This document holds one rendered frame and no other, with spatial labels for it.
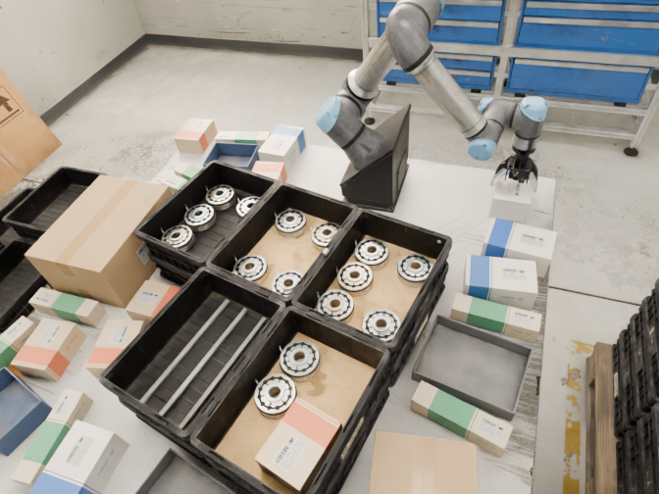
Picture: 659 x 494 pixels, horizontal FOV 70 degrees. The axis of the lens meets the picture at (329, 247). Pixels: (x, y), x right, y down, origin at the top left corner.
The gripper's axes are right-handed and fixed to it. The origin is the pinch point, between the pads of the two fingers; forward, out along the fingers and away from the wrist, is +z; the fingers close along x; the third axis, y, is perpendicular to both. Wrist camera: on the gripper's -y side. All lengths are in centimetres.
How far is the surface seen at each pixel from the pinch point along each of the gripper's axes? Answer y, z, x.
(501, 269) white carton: 38.2, -1.1, 0.6
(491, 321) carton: 55, 3, 1
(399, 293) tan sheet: 58, -5, -25
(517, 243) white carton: 26.8, -1.0, 3.9
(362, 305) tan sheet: 65, -5, -34
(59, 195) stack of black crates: 23, 29, -208
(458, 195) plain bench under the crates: -0.6, 8.2, -18.1
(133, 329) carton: 89, 0, -99
